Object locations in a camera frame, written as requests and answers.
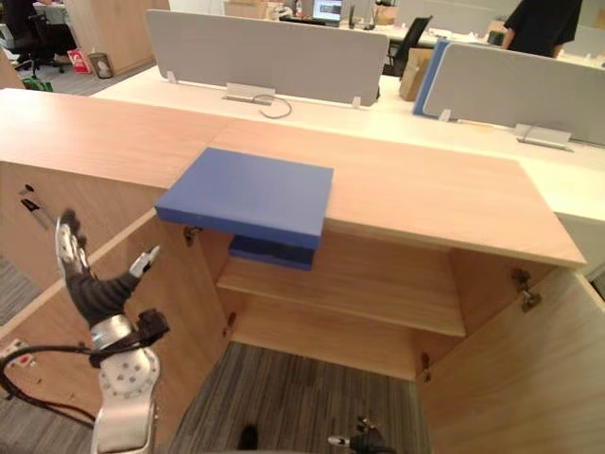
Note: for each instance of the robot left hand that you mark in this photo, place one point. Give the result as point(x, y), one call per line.
point(90, 293)

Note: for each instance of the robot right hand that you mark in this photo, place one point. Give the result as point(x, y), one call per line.
point(368, 442)

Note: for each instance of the robot left arm silver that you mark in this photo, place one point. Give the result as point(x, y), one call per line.
point(125, 383)

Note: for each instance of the wooden cabinet door with sticker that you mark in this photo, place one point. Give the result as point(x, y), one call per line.
point(179, 302)

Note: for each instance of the metal door hinge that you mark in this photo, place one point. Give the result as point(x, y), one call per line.
point(191, 234)
point(527, 291)
point(426, 366)

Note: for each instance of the wooden cabinet shelf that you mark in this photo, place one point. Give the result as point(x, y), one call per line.
point(340, 298)

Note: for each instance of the plain wooden cabinet door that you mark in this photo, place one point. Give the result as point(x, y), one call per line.
point(520, 373)

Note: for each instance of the small blue folder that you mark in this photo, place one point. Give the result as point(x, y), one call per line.
point(271, 257)

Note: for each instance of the large blue folder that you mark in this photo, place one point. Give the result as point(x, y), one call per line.
point(250, 191)

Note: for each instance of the open wooden office cabinet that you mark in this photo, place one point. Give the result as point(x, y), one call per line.
point(402, 198)

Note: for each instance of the black office chair with wheels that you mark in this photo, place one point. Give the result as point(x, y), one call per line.
point(35, 52)

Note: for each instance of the white office desk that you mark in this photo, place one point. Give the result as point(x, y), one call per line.
point(567, 179)

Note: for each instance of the white red sticker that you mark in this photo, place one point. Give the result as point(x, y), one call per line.
point(19, 352)

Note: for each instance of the green object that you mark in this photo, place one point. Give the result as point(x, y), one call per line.
point(38, 84)

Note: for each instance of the grey waste bin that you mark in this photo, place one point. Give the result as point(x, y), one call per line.
point(100, 65)

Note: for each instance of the red white bag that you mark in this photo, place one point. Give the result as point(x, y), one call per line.
point(79, 61)

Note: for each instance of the tall wooden cupboard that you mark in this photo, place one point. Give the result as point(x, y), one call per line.
point(118, 33)

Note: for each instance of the seated person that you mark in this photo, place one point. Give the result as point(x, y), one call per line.
point(28, 19)

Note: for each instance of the wide grey desk divider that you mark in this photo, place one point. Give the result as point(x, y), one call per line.
point(269, 52)

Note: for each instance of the brown cardboard box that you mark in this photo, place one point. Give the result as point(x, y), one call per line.
point(413, 75)

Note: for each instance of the computer monitor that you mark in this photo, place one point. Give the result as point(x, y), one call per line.
point(327, 10)

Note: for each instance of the grey divider beside blue board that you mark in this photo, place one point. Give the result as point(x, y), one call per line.
point(520, 90)

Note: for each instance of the standing person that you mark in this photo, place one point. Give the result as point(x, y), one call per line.
point(543, 23)

